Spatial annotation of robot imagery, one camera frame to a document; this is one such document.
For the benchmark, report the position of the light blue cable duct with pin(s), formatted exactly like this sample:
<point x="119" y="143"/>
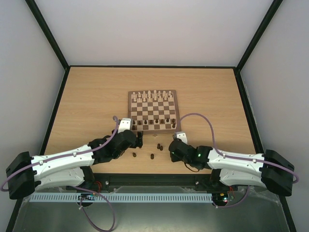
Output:
<point x="125" y="198"/>

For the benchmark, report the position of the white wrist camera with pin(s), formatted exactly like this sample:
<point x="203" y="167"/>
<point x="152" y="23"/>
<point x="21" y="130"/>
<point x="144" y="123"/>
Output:
<point x="181" y="135"/>
<point x="125" y="124"/>

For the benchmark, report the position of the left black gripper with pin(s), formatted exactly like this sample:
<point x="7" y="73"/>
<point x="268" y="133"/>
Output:
<point x="140" y="140"/>

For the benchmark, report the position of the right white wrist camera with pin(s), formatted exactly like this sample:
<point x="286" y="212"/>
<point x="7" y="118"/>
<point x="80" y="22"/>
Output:
<point x="181" y="135"/>

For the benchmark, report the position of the wooden chess board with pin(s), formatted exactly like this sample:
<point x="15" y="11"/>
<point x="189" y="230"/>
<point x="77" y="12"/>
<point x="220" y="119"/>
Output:
<point x="141" y="111"/>

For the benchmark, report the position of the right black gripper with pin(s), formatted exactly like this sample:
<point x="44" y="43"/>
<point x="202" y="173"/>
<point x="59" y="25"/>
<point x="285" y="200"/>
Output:
<point x="174" y="150"/>

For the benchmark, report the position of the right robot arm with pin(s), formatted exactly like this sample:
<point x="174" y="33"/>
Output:
<point x="268" y="170"/>

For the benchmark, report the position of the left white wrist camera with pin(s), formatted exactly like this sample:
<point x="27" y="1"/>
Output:
<point x="125" y="124"/>

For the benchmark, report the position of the black mounting rail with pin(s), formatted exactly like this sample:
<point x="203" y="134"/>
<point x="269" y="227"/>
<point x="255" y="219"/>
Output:
<point x="213" y="183"/>

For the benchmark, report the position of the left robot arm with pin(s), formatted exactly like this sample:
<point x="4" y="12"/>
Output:
<point x="27" y="174"/>

